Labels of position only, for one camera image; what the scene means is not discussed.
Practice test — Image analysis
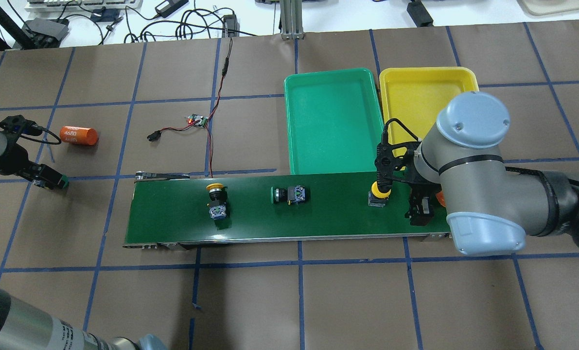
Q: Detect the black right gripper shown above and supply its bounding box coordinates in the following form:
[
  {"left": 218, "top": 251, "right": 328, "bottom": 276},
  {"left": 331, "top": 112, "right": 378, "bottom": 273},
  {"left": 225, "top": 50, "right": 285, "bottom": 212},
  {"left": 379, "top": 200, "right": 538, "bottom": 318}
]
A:
[{"left": 374, "top": 118, "right": 438, "bottom": 226}]

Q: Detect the yellow plastic tray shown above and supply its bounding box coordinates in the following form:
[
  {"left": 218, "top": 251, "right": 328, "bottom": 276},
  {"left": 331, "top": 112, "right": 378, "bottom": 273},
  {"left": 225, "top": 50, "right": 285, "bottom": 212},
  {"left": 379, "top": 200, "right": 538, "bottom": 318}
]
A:
[{"left": 379, "top": 67, "right": 479, "bottom": 139}]

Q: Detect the yellow push button small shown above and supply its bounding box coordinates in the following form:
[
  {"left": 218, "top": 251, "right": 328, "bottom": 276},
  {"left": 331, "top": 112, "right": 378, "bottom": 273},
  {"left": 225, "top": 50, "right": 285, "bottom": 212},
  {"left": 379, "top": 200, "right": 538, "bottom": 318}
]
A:
[{"left": 368, "top": 182, "right": 391, "bottom": 208}]

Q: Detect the green plastic tray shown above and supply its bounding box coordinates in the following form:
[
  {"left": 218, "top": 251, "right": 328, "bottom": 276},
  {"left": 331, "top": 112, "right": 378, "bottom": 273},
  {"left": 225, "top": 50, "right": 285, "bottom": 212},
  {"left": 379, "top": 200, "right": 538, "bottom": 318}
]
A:
[{"left": 283, "top": 67, "right": 384, "bottom": 175}]

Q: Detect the orange cylinder with label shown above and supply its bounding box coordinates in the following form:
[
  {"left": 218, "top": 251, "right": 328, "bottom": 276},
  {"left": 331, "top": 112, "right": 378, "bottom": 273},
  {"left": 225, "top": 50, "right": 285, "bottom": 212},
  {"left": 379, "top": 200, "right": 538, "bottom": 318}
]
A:
[{"left": 59, "top": 125, "right": 99, "bottom": 146}]

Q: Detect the plain orange cylinder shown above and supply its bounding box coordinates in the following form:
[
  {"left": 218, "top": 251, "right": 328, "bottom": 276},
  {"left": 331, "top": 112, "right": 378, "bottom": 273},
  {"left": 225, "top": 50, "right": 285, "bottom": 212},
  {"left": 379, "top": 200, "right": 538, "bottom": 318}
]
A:
[{"left": 435, "top": 191, "right": 446, "bottom": 208}]

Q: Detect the black power adapter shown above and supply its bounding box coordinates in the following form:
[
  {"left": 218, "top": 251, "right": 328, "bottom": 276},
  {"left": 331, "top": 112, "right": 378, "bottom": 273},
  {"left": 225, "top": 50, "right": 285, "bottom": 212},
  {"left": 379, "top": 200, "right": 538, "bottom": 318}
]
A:
[{"left": 406, "top": 0, "right": 434, "bottom": 27}]

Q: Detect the yellow push button large cap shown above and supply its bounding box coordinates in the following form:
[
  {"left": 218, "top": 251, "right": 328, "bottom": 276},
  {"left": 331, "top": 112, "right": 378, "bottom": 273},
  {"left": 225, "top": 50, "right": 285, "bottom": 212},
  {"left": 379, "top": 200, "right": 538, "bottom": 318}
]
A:
[{"left": 206, "top": 182, "right": 229, "bottom": 221}]

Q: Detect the aluminium frame post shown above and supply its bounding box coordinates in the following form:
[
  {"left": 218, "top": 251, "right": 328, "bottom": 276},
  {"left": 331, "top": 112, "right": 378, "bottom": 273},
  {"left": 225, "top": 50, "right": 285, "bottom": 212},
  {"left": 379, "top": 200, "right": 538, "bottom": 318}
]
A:
[{"left": 279, "top": 0, "right": 305, "bottom": 40}]

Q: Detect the green push button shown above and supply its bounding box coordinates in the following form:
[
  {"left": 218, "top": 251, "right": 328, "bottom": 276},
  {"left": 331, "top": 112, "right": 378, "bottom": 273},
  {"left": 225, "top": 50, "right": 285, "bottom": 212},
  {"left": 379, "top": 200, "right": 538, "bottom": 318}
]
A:
[
  {"left": 32, "top": 175, "right": 69, "bottom": 189},
  {"left": 271, "top": 185, "right": 309, "bottom": 205}
]

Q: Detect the green conveyor belt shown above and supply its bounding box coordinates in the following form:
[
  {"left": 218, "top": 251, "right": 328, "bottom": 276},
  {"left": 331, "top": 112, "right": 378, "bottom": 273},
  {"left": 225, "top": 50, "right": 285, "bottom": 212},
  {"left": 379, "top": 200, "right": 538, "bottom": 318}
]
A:
[{"left": 123, "top": 172, "right": 450, "bottom": 249}]

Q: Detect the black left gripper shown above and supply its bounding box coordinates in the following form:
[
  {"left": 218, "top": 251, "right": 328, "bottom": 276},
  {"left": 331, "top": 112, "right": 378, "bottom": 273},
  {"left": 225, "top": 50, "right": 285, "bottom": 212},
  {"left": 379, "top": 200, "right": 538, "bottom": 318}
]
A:
[{"left": 0, "top": 115, "right": 62, "bottom": 183}]

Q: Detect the red black wire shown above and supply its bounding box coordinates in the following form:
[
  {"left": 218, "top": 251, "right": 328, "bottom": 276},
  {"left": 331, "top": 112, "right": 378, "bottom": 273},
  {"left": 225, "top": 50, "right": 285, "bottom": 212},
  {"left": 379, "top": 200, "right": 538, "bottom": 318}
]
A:
[{"left": 147, "top": 36, "right": 235, "bottom": 178}]

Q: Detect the small motor controller board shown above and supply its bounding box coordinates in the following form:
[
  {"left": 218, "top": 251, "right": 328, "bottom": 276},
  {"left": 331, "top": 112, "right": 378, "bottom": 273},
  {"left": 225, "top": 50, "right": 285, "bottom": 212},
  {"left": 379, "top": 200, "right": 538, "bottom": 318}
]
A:
[{"left": 185, "top": 114, "right": 209, "bottom": 128}]

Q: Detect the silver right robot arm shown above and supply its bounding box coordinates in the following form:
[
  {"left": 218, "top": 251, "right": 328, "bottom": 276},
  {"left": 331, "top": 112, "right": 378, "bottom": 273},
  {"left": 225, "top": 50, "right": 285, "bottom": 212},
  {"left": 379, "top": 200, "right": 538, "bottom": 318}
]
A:
[{"left": 368, "top": 91, "right": 579, "bottom": 256}]

